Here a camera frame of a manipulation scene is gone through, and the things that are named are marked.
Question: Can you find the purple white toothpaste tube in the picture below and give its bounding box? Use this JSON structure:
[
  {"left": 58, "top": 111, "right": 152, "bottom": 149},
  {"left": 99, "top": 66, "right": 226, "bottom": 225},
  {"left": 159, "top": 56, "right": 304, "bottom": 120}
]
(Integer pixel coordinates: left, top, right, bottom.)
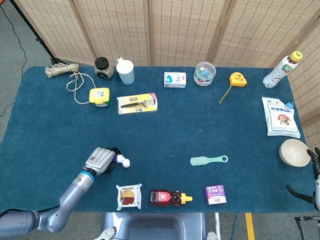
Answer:
[{"left": 112, "top": 154, "right": 131, "bottom": 169}]

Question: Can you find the bamboo folding screen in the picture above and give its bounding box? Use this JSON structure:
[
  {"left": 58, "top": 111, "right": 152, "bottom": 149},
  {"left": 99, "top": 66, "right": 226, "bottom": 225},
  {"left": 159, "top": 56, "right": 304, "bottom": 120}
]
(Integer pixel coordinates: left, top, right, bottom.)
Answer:
[{"left": 13, "top": 0, "right": 320, "bottom": 161}]

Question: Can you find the white blue small carton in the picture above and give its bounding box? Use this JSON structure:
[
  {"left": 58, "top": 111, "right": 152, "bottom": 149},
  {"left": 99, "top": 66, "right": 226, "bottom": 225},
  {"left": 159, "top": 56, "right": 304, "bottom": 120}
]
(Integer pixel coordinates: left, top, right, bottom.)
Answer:
[{"left": 163, "top": 71, "right": 187, "bottom": 89}]

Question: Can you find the clear tub of binder clips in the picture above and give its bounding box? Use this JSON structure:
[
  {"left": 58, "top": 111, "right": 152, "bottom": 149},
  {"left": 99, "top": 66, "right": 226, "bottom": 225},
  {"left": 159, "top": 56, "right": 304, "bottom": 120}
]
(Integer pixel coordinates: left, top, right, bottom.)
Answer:
[{"left": 193, "top": 61, "right": 217, "bottom": 87}]

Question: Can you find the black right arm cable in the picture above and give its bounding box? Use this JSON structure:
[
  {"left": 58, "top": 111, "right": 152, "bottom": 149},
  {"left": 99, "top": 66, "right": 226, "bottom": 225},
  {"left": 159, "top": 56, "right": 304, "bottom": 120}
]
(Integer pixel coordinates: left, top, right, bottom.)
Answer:
[{"left": 294, "top": 216, "right": 307, "bottom": 240}]

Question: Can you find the dark blue table mat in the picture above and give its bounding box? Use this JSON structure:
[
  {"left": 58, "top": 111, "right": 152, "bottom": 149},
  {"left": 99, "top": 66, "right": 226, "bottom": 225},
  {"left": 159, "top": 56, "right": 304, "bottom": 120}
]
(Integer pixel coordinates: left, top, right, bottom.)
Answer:
[{"left": 0, "top": 65, "right": 317, "bottom": 214}]

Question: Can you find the razor in yellow blister pack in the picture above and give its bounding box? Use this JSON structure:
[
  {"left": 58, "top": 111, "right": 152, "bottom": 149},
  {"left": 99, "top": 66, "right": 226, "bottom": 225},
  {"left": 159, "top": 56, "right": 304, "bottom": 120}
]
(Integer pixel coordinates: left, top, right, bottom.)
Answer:
[{"left": 116, "top": 92, "right": 159, "bottom": 116}]

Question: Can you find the white printed snack bag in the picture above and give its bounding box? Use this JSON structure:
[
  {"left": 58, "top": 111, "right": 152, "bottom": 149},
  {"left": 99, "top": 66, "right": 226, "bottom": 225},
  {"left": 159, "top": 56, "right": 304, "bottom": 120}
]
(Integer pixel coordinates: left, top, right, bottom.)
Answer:
[{"left": 261, "top": 96, "right": 301, "bottom": 139}]

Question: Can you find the white pastry packet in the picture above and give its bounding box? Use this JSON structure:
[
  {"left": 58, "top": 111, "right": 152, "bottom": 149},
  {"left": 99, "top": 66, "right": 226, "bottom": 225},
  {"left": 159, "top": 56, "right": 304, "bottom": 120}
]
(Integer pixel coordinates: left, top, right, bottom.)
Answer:
[{"left": 116, "top": 183, "right": 143, "bottom": 211}]

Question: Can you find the glass jar with black lid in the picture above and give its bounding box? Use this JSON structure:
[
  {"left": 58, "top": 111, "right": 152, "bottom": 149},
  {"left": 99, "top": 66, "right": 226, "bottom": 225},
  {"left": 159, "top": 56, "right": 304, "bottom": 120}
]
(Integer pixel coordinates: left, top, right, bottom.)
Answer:
[{"left": 94, "top": 56, "right": 115, "bottom": 81}]

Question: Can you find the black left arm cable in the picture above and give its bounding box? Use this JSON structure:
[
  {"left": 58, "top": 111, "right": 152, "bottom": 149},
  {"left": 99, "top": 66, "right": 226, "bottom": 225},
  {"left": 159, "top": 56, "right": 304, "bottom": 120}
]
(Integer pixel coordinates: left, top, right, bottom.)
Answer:
[{"left": 0, "top": 204, "right": 61, "bottom": 219}]

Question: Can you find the yellow floor tape strip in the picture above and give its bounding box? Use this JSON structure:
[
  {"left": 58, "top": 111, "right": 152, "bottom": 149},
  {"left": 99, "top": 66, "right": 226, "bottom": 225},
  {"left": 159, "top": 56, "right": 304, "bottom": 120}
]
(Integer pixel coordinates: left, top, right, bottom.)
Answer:
[{"left": 244, "top": 212, "right": 256, "bottom": 240}]

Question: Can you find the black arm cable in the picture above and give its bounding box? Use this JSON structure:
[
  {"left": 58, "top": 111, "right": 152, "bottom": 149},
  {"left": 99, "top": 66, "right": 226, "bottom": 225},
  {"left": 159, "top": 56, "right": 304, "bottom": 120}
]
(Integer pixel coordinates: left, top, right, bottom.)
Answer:
[
  {"left": 294, "top": 216, "right": 307, "bottom": 240},
  {"left": 0, "top": 204, "right": 61, "bottom": 219}
]

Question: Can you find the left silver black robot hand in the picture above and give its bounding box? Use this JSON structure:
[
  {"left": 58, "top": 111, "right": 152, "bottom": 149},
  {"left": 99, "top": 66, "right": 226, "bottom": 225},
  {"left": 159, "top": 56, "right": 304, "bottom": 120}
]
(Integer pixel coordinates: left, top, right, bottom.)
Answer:
[{"left": 84, "top": 146, "right": 124, "bottom": 176}]

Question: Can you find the bear-shaped honey bottle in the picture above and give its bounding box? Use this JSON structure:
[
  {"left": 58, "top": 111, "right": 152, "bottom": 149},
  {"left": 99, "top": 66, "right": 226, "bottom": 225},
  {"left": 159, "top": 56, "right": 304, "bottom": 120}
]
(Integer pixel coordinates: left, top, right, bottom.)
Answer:
[{"left": 149, "top": 189, "right": 194, "bottom": 207}]

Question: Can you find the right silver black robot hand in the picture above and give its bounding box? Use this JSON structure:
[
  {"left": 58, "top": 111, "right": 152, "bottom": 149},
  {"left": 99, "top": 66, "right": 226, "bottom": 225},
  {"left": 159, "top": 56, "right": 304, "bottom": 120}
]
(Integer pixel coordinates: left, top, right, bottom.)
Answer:
[{"left": 285, "top": 147, "right": 320, "bottom": 212}]

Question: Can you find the beige braided rope bundle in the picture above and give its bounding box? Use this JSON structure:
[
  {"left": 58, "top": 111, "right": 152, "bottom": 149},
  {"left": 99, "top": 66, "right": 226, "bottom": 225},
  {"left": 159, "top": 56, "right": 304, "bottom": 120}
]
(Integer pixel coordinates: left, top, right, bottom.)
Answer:
[{"left": 44, "top": 62, "right": 97, "bottom": 105}]

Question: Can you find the translucent white plastic cup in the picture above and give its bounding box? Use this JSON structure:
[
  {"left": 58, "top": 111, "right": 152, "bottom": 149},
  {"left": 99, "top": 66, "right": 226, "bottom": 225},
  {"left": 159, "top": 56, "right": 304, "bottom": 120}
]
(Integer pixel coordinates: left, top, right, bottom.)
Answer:
[{"left": 115, "top": 57, "right": 135, "bottom": 86}]

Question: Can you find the blue floor cable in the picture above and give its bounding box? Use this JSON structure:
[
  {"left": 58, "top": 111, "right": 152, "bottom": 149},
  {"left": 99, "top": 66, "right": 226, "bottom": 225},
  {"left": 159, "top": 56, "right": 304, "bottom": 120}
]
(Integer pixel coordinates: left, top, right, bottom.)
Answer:
[{"left": 230, "top": 212, "right": 237, "bottom": 240}]

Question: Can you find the purple white small box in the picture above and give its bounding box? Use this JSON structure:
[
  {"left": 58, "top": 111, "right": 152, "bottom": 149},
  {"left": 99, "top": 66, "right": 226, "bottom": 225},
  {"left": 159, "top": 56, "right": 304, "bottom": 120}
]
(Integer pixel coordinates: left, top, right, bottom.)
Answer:
[{"left": 203, "top": 184, "right": 228, "bottom": 206}]

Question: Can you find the thin black floor cable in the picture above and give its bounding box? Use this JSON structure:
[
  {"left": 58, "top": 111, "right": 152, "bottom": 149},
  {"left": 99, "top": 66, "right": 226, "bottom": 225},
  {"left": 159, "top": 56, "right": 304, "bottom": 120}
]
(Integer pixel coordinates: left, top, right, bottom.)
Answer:
[{"left": 0, "top": 4, "right": 28, "bottom": 118}]

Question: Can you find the white floor pole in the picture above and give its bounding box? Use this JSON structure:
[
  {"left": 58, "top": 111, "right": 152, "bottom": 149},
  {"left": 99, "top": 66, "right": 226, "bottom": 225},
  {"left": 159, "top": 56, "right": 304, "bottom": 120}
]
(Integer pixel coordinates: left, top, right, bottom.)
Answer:
[{"left": 214, "top": 212, "right": 222, "bottom": 240}]

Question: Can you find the beige bowl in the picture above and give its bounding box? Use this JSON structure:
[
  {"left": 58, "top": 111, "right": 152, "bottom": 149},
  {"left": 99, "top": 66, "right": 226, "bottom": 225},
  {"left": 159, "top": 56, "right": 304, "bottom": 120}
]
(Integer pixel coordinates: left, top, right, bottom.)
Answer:
[{"left": 279, "top": 138, "right": 311, "bottom": 168}]

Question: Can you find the black tripod stand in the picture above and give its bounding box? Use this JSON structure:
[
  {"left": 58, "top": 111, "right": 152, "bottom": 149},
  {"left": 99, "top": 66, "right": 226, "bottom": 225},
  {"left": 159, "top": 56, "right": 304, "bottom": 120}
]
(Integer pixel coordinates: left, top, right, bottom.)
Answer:
[{"left": 8, "top": 0, "right": 68, "bottom": 66}]

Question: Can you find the drink bottle with yellow cap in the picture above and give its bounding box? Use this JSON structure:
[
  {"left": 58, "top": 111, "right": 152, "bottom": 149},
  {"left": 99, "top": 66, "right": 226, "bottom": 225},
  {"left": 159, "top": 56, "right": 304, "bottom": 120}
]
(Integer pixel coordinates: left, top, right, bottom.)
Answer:
[{"left": 262, "top": 50, "right": 304, "bottom": 89}]

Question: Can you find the mint green hairbrush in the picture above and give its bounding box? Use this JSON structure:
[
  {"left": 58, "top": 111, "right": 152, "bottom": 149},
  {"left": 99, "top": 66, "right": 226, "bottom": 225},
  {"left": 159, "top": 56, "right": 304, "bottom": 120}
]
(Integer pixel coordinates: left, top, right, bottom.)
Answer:
[{"left": 189, "top": 154, "right": 229, "bottom": 167}]

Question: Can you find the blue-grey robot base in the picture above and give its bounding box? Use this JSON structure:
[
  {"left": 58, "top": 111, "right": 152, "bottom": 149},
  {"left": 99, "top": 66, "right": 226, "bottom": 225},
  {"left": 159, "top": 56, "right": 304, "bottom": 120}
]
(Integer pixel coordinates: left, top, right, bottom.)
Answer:
[{"left": 93, "top": 212, "right": 218, "bottom": 240}]

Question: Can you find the yellow tape measure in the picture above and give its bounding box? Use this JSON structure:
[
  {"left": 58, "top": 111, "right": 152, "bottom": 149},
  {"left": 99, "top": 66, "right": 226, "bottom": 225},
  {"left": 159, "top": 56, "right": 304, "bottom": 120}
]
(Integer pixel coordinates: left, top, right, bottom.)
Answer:
[{"left": 218, "top": 71, "right": 248, "bottom": 104}]

